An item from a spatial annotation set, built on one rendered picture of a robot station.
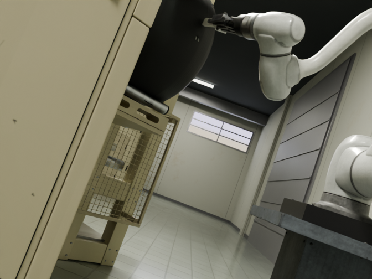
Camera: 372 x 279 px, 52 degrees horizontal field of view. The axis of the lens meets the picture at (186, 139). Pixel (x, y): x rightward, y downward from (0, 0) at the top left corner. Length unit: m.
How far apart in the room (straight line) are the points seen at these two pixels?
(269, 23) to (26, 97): 0.82
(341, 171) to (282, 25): 0.50
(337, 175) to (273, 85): 0.36
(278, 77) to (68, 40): 0.78
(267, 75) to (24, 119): 0.84
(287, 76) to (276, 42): 0.12
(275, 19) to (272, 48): 0.09
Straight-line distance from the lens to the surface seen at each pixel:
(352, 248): 1.16
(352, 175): 1.28
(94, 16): 0.74
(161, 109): 1.62
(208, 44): 1.59
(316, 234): 1.12
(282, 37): 1.25
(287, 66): 1.30
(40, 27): 0.70
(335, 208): 1.32
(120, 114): 1.47
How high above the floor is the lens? 0.62
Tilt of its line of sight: 7 degrees up
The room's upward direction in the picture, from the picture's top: 21 degrees clockwise
